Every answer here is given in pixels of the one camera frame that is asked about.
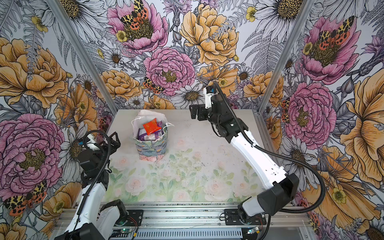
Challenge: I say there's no red snack packet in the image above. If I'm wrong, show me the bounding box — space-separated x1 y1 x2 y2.
143 118 162 135

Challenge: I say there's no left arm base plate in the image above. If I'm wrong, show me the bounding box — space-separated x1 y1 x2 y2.
119 210 144 227

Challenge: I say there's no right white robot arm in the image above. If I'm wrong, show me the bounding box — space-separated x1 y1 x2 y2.
189 95 299 223

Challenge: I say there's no floral paper gift bag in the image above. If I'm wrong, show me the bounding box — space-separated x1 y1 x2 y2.
131 110 173 162

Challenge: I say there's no aluminium corner post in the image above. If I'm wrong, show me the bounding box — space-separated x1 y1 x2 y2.
48 1 119 115
257 1 315 115

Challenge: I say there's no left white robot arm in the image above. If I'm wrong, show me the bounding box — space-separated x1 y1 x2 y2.
56 130 128 240

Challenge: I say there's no right black corrugated cable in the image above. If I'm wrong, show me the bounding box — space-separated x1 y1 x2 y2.
212 80 326 240

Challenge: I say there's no right aluminium corner post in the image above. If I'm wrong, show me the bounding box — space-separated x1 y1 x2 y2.
257 1 315 115

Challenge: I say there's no aluminium rail frame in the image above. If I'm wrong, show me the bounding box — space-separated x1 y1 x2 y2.
50 201 319 240

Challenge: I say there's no purple snack packet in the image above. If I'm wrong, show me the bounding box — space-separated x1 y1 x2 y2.
137 123 163 141

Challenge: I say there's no left aluminium corner post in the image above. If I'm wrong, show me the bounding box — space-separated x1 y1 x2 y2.
48 1 119 115

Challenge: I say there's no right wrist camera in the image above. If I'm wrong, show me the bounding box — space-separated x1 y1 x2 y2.
204 86 217 109

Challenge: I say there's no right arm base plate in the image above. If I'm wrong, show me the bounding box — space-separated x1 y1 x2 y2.
224 209 267 226

